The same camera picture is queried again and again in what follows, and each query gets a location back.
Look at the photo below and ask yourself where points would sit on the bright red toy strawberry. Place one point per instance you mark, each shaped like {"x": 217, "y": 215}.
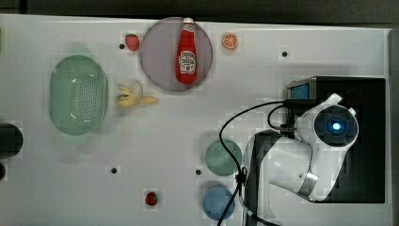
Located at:
{"x": 151, "y": 198}

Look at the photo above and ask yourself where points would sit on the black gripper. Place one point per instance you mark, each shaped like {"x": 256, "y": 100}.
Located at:
{"x": 294, "y": 109}

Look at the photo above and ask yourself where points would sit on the black cylinder at table edge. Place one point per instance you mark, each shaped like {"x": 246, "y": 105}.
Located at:
{"x": 11, "y": 140}

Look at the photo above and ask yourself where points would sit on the blue cup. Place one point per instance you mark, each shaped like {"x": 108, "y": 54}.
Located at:
{"x": 215, "y": 201}

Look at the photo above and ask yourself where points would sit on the pale red toy strawberry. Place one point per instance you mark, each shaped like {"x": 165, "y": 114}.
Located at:
{"x": 132, "y": 42}

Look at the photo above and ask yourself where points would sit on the orange slice toy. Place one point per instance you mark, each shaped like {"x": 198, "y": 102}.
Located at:
{"x": 230, "y": 41}

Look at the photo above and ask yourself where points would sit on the peeled toy banana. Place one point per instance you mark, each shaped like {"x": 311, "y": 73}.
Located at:
{"x": 134, "y": 96}

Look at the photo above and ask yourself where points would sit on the green mug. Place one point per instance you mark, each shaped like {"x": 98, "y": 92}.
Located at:
{"x": 219, "y": 162}

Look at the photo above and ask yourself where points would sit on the grey round plate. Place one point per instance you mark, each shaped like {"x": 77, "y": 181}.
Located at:
{"x": 158, "y": 53}

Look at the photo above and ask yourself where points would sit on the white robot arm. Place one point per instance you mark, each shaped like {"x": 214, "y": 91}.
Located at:
{"x": 307, "y": 164}

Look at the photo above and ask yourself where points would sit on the red plush ketchup bottle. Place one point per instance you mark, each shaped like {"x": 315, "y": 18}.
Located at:
{"x": 186, "y": 63}

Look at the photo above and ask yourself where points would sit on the green perforated colander basket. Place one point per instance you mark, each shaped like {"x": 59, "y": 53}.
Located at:
{"x": 78, "y": 95}

